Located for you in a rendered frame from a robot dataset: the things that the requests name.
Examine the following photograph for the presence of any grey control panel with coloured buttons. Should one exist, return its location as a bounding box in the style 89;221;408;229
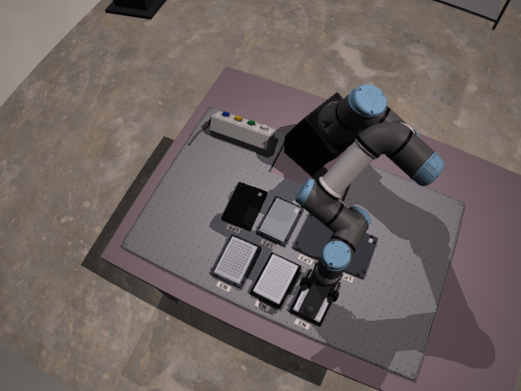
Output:
189;111;276;155

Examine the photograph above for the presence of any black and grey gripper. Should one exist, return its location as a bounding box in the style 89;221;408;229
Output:
300;264;342;303

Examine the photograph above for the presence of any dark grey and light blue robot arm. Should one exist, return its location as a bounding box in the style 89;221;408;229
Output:
295;84;444;320

